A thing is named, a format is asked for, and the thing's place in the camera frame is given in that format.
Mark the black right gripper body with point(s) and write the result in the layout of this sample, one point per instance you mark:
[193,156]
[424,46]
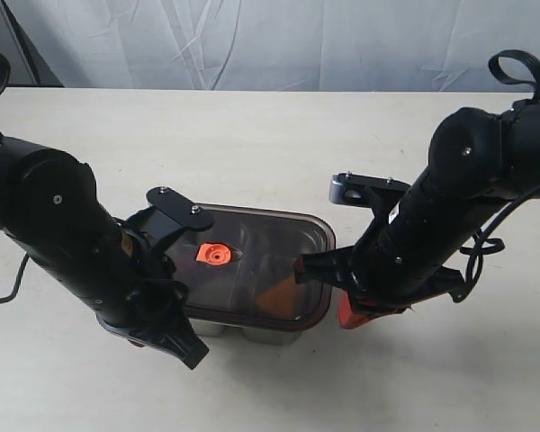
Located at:
[378,284]

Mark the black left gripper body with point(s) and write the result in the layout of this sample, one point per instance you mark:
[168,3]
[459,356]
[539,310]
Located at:
[158,318]

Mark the steel two-compartment lunch box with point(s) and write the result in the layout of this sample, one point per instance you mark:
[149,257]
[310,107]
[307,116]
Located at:
[214,330]

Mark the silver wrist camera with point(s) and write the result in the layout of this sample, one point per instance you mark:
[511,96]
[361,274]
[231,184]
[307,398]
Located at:
[380,194]
[168,216]

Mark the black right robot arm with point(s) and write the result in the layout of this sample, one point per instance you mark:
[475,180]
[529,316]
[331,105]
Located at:
[480,166]

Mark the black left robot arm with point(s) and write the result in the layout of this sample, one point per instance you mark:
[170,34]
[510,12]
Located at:
[118,268]

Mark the yellow toy cheese wedge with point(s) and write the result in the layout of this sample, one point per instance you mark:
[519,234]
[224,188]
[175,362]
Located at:
[280,300]

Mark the dark transparent lid orange seal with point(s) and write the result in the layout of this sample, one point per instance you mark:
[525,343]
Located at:
[246,252]

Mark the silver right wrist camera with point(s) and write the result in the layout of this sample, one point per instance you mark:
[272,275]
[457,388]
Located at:
[380,194]

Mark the grey wrinkled backdrop cloth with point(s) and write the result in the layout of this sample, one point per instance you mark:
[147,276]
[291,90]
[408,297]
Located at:
[401,46]

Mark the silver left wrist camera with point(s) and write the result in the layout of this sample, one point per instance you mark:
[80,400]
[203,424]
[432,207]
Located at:
[168,216]

